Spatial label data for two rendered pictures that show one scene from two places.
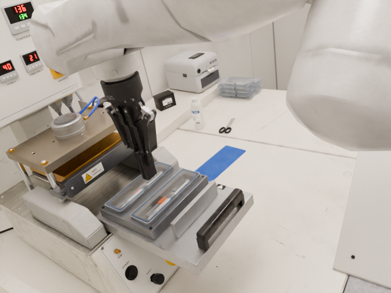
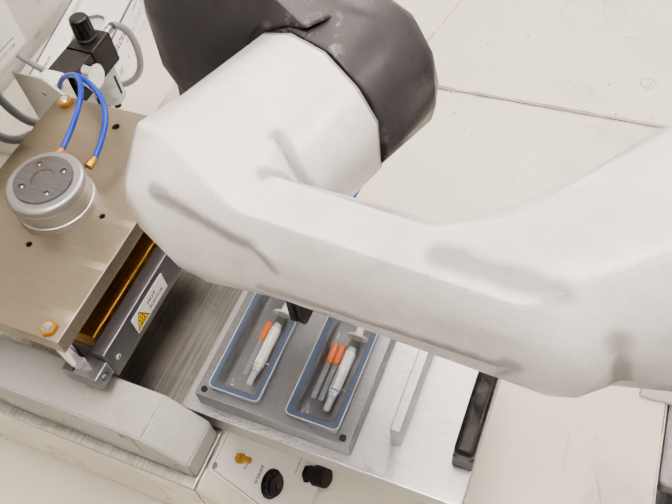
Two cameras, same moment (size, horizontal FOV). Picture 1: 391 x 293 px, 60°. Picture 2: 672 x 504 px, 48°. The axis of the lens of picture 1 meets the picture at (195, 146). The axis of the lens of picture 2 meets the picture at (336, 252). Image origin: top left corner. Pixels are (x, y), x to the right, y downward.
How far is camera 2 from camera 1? 0.37 m
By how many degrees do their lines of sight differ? 26
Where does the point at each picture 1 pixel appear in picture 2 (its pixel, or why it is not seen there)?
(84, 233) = (180, 456)
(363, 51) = not seen: outside the picture
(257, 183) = (452, 204)
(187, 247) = (428, 465)
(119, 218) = (257, 415)
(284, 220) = not seen: hidden behind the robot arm
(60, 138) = (44, 233)
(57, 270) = (70, 475)
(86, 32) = (456, 349)
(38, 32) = (194, 233)
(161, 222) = (359, 419)
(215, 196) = not seen: hidden behind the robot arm
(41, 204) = (42, 396)
